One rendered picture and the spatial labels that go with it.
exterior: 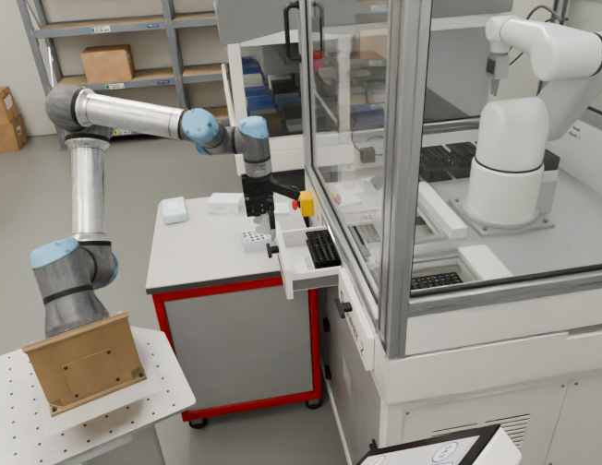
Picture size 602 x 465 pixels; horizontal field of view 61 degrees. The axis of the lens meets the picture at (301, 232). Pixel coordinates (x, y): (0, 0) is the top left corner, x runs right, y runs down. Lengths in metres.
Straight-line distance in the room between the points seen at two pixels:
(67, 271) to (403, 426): 0.89
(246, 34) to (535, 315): 1.48
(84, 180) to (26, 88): 4.49
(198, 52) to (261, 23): 3.48
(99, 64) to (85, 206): 3.84
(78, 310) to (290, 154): 1.28
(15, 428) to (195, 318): 0.67
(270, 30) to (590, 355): 1.56
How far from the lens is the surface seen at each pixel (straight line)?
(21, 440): 1.42
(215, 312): 1.83
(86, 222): 1.50
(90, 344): 1.32
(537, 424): 1.53
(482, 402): 1.37
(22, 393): 1.54
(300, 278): 1.47
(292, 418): 2.25
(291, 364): 2.03
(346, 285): 1.36
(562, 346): 1.33
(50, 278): 1.36
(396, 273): 1.00
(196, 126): 1.25
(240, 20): 2.13
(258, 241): 1.82
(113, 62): 5.25
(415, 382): 1.22
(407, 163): 0.89
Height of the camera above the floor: 1.74
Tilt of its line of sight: 31 degrees down
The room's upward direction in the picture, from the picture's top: 3 degrees counter-clockwise
